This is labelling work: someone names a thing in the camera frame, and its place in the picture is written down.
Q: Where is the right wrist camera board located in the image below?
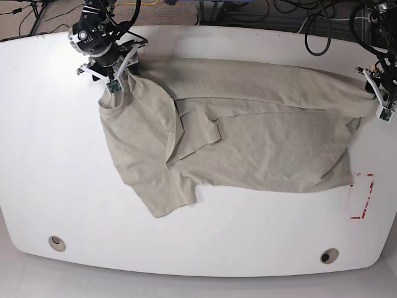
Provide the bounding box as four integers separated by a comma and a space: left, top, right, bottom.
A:
105, 79, 123, 94

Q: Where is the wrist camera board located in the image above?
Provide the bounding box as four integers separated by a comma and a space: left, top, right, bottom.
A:
105, 79, 123, 94
378, 107, 395, 123

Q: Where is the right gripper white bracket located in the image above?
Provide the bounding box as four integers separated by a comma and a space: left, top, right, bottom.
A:
76, 40, 147, 90

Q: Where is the left table cable grommet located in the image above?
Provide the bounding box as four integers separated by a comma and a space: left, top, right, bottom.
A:
48, 236, 66, 252

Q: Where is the yellow cable on floor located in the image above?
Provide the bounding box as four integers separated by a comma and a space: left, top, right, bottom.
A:
122, 0, 161, 7

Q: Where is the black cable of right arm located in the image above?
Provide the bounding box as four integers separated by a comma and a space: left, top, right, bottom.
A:
105, 0, 148, 44

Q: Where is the beige t-shirt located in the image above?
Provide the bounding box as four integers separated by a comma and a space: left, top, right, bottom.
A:
99, 58, 376, 218

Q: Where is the table cable grommet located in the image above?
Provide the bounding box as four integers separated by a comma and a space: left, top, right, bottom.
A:
48, 236, 66, 252
320, 248, 339, 264

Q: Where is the right table cable grommet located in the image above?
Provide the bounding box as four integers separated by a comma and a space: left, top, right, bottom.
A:
320, 248, 339, 264

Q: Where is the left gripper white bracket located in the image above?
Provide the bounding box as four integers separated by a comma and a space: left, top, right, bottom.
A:
355, 66, 396, 119

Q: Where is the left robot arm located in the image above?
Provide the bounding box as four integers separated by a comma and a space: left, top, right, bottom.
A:
349, 1, 396, 123

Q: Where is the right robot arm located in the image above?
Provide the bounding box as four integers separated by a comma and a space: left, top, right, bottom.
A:
68, 1, 148, 94

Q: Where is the red tape rectangle marking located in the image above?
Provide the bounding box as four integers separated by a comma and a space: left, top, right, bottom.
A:
347, 173, 375, 220

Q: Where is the black tripod stand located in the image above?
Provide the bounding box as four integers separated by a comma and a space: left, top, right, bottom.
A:
28, 0, 48, 37

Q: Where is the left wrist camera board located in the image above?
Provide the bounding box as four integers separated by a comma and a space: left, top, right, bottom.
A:
378, 107, 395, 123

